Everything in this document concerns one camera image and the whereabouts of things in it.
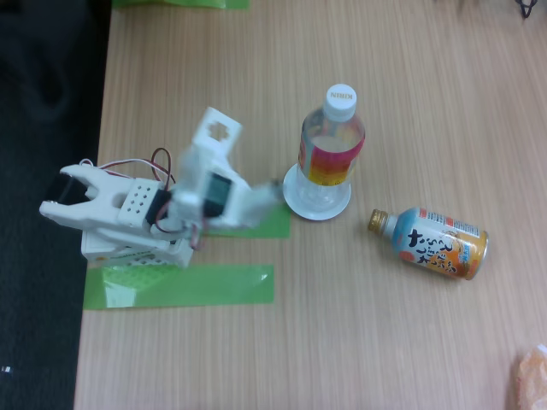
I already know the long green tape strip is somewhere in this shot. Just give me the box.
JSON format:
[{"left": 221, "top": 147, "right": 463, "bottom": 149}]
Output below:
[{"left": 83, "top": 263, "right": 274, "bottom": 312}]

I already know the green tape at table edge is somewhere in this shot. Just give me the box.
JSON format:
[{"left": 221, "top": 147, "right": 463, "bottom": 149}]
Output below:
[{"left": 111, "top": 0, "right": 250, "bottom": 10}]

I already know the small white round plate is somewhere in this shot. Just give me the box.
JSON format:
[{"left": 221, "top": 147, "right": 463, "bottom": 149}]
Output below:
[{"left": 281, "top": 164, "right": 352, "bottom": 221}]

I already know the clear plastic bottle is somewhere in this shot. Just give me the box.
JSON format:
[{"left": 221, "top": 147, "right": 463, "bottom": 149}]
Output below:
[{"left": 297, "top": 83, "right": 368, "bottom": 210}]

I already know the orange blue aluminium bottle can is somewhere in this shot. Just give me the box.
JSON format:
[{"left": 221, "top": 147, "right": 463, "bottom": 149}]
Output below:
[{"left": 368, "top": 207, "right": 490, "bottom": 282}]

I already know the short green tape strip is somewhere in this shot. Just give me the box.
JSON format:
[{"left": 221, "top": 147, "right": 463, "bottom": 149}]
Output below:
[{"left": 204, "top": 208, "right": 291, "bottom": 239}]

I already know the black cable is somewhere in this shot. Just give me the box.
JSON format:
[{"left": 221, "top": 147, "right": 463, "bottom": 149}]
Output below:
[{"left": 515, "top": 0, "right": 539, "bottom": 21}]

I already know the red white servo cable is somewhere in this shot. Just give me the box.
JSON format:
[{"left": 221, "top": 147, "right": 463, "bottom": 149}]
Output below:
[{"left": 79, "top": 147, "right": 177, "bottom": 185}]

